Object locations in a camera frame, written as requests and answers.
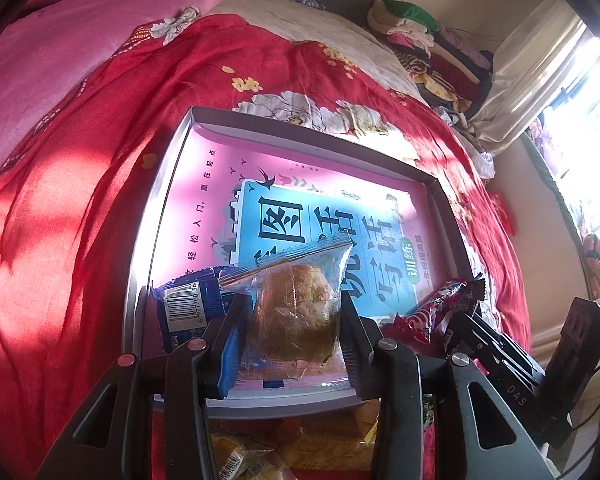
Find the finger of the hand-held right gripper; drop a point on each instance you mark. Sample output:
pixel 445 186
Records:
pixel 475 347
pixel 500 337

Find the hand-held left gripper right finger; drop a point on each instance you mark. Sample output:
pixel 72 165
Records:
pixel 362 357

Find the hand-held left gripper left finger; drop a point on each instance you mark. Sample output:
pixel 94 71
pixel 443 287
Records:
pixel 228 360

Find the red and dark snack packet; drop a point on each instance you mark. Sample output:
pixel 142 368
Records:
pixel 430 312

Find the clear packet with brown cake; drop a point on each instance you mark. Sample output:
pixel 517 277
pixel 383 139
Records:
pixel 295 310

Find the large orange biscuit packet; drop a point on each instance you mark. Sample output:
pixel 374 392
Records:
pixel 325 435

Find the grey cardboard box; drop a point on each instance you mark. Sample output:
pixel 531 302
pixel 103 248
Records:
pixel 155 210

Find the blue snack packet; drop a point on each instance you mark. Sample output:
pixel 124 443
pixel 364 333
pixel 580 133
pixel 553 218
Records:
pixel 185 310

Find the yellow snack packet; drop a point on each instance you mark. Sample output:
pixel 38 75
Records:
pixel 240 455

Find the white crumpled bag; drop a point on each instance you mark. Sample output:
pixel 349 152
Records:
pixel 485 165

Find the purple patterned cloth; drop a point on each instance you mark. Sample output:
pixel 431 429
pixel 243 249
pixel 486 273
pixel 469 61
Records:
pixel 542 147

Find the red floral blanket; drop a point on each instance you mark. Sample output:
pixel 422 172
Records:
pixel 80 210

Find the cream curtain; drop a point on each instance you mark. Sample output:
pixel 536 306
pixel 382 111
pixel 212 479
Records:
pixel 530 70

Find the pile of folded clothes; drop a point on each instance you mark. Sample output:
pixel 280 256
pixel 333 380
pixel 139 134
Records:
pixel 430 60

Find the beige bed sheet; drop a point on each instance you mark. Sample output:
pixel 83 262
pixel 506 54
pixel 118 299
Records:
pixel 305 22

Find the pink quilt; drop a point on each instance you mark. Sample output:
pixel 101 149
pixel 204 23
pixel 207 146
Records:
pixel 80 35

